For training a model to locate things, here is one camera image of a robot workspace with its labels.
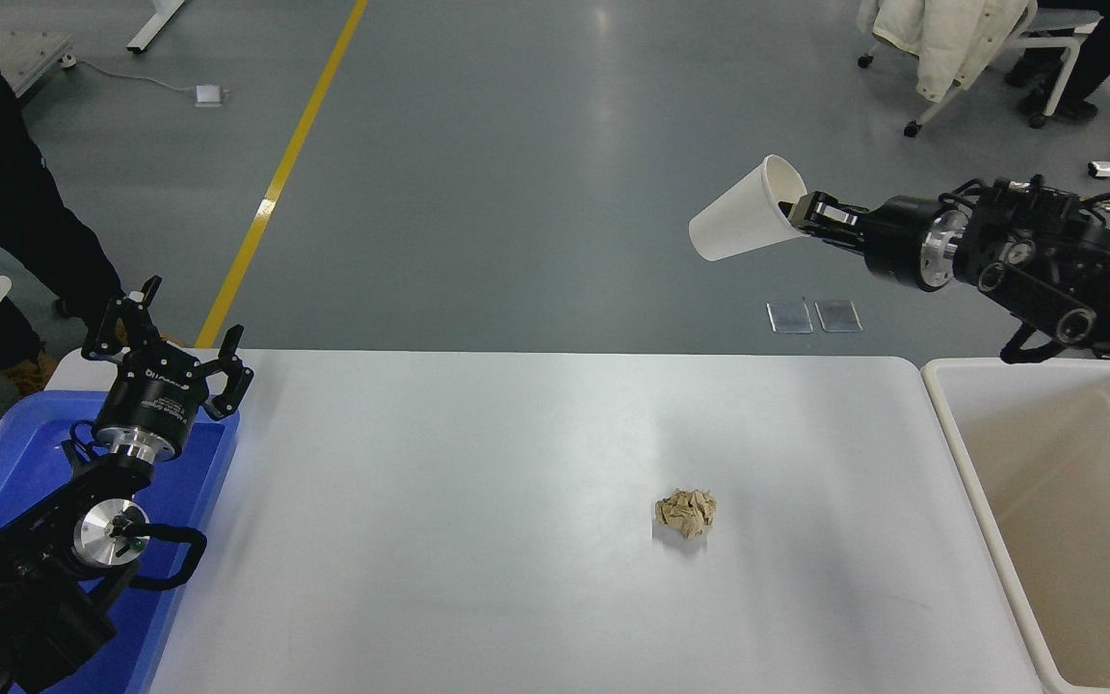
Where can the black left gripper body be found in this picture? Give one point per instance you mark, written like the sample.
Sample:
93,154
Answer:
152,397

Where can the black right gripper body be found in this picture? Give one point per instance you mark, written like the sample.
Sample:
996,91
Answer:
892,241

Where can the white paper cup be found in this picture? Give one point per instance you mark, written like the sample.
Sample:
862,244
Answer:
743,222

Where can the tan paper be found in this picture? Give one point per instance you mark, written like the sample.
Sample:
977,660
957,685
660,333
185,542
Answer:
686,513

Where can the metal floor plate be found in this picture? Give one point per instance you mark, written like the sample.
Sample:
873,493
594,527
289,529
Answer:
839,316
791,317

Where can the cream coat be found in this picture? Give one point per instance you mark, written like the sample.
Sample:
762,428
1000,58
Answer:
940,39

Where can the white power adapter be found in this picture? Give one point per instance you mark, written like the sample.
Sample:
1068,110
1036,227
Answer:
210,94

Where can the white wheeled chair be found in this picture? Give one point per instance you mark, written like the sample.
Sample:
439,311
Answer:
1056,39

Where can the grey low platform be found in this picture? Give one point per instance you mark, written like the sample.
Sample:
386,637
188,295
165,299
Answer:
30,58

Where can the seated person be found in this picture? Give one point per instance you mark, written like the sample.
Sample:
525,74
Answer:
1109,39

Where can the white table leg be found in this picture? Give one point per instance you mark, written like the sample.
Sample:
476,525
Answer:
155,24

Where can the large pale plastic bin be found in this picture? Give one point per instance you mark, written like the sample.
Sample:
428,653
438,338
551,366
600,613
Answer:
1075,530

